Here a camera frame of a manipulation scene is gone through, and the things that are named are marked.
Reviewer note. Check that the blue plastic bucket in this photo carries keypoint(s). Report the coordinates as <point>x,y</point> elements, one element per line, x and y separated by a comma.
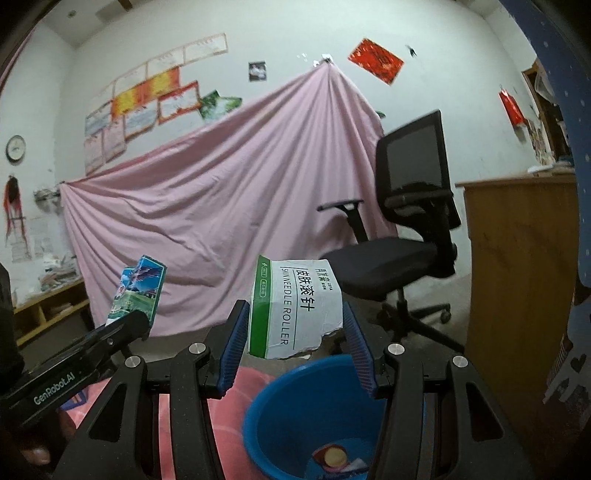
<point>277,429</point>

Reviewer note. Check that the blue dotted garment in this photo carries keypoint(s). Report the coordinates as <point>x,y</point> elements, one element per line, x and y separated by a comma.
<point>561,92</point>

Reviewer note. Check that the pink checked tablecloth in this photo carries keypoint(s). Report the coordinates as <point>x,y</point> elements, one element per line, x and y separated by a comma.
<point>226,429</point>

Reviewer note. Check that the green landscape photo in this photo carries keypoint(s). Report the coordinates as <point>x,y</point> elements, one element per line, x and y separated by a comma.
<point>219,105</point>

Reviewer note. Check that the black office chair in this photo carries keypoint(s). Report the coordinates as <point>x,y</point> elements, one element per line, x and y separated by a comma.
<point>388,258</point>

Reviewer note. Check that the round wall clock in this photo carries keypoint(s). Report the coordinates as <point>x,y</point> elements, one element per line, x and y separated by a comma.
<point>15,148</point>

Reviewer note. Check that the red bordered certificate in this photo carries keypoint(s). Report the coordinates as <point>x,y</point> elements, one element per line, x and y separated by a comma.
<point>179,102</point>

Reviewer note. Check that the person's left hand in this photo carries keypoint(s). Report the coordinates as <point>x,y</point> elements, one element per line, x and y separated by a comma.
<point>39,456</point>

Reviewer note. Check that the pile of papers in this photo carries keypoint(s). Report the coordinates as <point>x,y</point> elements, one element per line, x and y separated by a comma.
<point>60,272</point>

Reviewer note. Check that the small black white photo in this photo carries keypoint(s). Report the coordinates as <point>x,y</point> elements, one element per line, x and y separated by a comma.
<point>257,71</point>

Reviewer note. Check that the white wall calendar sheet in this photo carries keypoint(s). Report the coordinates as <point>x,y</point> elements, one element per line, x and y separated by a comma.
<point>205,47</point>
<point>166,62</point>
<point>130,77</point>

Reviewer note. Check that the red paper square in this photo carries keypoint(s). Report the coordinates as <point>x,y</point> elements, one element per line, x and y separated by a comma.
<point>375,61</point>

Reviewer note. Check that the dark wooden cupboard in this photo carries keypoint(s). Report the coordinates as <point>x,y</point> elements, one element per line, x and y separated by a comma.
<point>547,115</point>

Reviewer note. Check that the wall clutter bundle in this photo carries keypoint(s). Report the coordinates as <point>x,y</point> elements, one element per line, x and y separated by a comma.
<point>47,198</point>

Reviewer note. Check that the small wall photos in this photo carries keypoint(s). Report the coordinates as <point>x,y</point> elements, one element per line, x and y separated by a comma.
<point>536,136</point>

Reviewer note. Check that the red yellow poster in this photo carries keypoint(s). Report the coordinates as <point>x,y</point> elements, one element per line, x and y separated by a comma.
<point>164,81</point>

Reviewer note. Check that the white green cardboard box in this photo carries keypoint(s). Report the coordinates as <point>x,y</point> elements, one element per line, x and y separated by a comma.
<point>295,309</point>

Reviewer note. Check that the pink certificate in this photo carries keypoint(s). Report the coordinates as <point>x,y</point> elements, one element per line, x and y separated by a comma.
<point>114,139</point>
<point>93,152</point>

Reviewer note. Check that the red hanging packet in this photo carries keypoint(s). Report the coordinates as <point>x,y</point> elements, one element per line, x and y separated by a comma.
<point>512,108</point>

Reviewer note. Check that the blue green small carton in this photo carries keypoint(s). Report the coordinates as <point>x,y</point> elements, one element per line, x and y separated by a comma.
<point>138,281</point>

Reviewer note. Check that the wooden shelf unit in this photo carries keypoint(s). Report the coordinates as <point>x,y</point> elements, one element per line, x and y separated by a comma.
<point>51,309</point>

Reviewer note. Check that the orange yellow poster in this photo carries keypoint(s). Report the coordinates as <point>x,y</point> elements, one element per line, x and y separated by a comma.
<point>129,99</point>

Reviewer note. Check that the red hanging tassel ornament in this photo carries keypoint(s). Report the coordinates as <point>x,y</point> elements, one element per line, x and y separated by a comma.
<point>13,198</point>

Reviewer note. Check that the red snack packet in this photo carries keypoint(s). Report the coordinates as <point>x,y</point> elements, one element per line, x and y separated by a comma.
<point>319,458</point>

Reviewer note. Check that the small black wall hook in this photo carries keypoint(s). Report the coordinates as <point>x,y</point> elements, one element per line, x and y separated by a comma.
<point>410,50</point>

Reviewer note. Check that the pink hanging bed sheet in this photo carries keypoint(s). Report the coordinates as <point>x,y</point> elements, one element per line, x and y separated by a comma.
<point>207,207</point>

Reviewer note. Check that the white blue certificate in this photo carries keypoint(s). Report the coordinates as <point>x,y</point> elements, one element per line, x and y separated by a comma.
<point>142,121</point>

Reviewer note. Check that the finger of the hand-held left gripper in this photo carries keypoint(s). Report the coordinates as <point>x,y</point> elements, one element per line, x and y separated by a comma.
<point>127,330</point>

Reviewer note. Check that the wooden cabinet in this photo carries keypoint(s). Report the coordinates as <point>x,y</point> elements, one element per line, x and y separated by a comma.
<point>517,277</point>

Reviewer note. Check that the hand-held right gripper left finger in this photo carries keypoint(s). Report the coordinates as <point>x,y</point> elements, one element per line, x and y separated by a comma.
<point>233,341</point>

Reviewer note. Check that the white paper stack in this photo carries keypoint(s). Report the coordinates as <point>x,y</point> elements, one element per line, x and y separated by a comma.
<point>551,167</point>

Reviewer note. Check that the faded wall papers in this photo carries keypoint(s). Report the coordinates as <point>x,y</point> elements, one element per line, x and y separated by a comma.
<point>21,242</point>

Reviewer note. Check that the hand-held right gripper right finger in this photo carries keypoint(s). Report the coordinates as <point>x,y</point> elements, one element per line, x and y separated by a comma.
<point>358,350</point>

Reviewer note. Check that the pale wall poster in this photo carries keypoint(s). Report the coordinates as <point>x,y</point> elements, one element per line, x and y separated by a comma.
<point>98,119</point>

